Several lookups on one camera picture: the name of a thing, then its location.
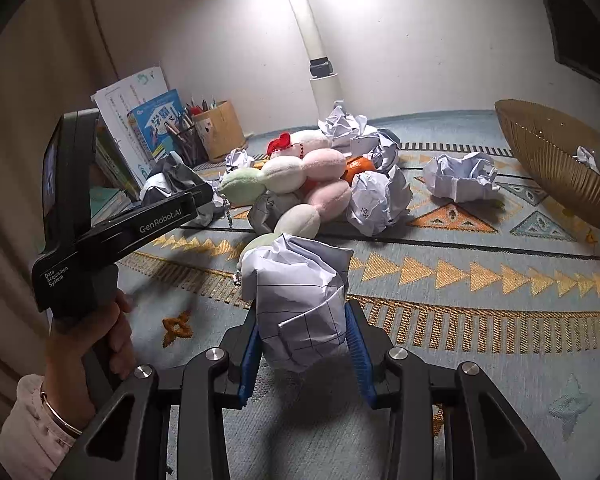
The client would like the stack of books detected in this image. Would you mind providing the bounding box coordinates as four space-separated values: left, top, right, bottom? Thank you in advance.
91 124 145 226

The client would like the dark wall screen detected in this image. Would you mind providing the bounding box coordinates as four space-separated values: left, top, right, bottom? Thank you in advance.
529 0 600 93

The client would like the bamboo pen holder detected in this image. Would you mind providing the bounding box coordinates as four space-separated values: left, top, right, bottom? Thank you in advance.
192 100 247 163

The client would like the person's left hand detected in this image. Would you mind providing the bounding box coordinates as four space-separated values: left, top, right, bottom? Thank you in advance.
45 292 136 431

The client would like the white paper ball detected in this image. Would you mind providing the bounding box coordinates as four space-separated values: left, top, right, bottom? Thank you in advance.
317 100 369 148
422 152 502 204
346 165 412 237
350 129 402 173
224 148 257 171
574 146 600 174

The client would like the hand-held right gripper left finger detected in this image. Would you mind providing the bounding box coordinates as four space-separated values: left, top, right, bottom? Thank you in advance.
55 305 261 480

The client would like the plush dango string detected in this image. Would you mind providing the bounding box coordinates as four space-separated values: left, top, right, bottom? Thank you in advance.
232 180 353 286
219 147 348 208

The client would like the books and papers stack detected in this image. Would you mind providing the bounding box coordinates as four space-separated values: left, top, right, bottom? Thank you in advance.
91 65 173 161

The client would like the person's left forearm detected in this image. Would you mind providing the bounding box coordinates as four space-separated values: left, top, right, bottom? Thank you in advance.
0 374 88 471

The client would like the grey paper ball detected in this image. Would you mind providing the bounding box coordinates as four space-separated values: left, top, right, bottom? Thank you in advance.
139 152 227 227
246 192 301 235

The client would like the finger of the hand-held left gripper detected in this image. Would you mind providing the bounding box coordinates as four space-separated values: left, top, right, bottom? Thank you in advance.
195 192 223 223
141 183 215 211

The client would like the dark mesh pencil cup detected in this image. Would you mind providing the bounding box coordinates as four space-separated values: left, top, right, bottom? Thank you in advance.
166 107 209 168

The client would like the orange fruit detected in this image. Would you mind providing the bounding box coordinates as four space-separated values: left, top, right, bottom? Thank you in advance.
344 156 377 184

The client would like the thin metal bracelet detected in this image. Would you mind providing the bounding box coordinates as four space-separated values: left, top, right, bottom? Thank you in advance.
39 382 84 437

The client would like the white desk lamp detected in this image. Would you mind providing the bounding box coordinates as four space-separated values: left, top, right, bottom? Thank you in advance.
271 0 342 117

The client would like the blue illustrated book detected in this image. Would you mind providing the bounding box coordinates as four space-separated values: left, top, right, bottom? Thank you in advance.
126 89 187 186

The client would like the brown woven basket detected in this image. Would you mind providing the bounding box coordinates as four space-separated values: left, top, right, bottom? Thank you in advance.
495 99 600 235

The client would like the lined paper ball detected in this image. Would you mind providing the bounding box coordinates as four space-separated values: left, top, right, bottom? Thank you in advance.
240 232 353 375

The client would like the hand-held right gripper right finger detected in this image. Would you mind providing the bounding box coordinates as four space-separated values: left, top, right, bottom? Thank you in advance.
345 300 563 480

